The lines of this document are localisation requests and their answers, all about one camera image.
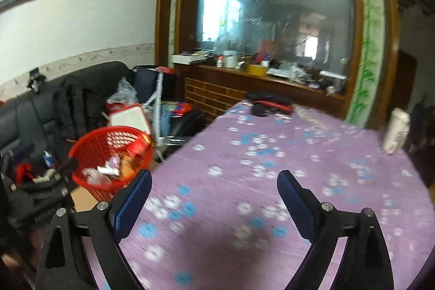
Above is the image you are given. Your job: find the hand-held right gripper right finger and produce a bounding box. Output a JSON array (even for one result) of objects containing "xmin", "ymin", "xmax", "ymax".
[{"xmin": 276, "ymin": 170, "xmax": 395, "ymax": 290}]

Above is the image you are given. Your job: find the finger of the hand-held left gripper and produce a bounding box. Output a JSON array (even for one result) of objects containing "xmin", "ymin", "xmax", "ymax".
[
  {"xmin": 51, "ymin": 157, "xmax": 79, "ymax": 177},
  {"xmin": 10, "ymin": 174, "xmax": 78, "ymax": 200}
]

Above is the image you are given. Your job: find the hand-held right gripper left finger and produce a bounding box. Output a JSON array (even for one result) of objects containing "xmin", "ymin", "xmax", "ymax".
[{"xmin": 35, "ymin": 169, "xmax": 153, "ymax": 290}]

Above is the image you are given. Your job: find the clear plastic bag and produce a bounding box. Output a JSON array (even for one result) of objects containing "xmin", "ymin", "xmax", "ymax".
[
  {"xmin": 106, "ymin": 77, "xmax": 139, "ymax": 106},
  {"xmin": 82, "ymin": 168, "xmax": 113, "ymax": 187}
]

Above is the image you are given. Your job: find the red plastic basket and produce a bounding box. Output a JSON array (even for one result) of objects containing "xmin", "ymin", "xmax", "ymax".
[{"xmin": 68, "ymin": 126, "xmax": 153, "ymax": 192}]

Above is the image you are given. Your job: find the brown cardboard box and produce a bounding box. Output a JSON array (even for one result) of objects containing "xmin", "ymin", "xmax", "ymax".
[{"xmin": 71, "ymin": 186, "xmax": 114, "ymax": 213}]

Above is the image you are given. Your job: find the black backpack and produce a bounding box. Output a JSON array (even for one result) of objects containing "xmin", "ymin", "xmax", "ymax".
[{"xmin": 51, "ymin": 76, "xmax": 109, "ymax": 141}]

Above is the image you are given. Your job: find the black sofa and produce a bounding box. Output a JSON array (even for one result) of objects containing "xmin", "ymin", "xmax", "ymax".
[{"xmin": 0, "ymin": 61, "xmax": 136, "ymax": 175}]

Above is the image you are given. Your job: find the white box with red rim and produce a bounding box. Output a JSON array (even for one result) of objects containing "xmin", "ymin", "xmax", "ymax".
[{"xmin": 108, "ymin": 105, "xmax": 152, "ymax": 141}]

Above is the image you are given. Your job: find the purple floral tablecloth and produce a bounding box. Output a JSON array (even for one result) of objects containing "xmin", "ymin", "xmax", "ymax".
[{"xmin": 82, "ymin": 99, "xmax": 435, "ymax": 290}]

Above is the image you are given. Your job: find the small black device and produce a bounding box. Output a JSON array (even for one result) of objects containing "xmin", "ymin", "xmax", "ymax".
[{"xmin": 27, "ymin": 67, "xmax": 46, "ymax": 93}]

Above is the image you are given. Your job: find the crumpled clear plastic bag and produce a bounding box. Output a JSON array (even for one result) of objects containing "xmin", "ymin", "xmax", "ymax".
[{"xmin": 106, "ymin": 77, "xmax": 139, "ymax": 106}]

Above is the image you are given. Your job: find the white metal stand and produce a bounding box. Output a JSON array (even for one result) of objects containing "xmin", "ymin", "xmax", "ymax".
[{"xmin": 143, "ymin": 71, "xmax": 170, "ymax": 148}]

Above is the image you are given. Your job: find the colourful bag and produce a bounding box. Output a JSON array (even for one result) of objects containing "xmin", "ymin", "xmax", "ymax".
[{"xmin": 161, "ymin": 101, "xmax": 191, "ymax": 127}]

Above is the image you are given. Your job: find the black red pouch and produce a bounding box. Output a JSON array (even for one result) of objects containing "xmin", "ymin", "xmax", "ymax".
[{"xmin": 246, "ymin": 91, "xmax": 294, "ymax": 114}]

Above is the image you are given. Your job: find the dark blue bag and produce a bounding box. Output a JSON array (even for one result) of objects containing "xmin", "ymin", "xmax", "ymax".
[{"xmin": 133, "ymin": 65, "xmax": 177, "ymax": 100}]

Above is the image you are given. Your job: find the white printed tumbler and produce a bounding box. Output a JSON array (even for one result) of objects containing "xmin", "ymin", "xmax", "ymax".
[{"xmin": 383, "ymin": 108, "xmax": 411, "ymax": 155}]

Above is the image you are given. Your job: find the wooden cabinet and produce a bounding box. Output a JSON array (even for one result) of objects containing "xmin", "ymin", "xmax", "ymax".
[{"xmin": 172, "ymin": 54, "xmax": 347, "ymax": 122}]

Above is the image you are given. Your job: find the white jar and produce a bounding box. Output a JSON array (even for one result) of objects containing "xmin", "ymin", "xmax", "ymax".
[{"xmin": 222, "ymin": 50, "xmax": 237, "ymax": 68}]

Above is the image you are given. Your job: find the bamboo painted pillar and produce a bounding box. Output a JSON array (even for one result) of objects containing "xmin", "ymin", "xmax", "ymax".
[{"xmin": 345, "ymin": 0, "xmax": 388, "ymax": 127}]

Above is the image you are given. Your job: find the large wall mirror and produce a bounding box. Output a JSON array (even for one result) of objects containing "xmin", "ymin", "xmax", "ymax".
[{"xmin": 194, "ymin": 0, "xmax": 356, "ymax": 97}]

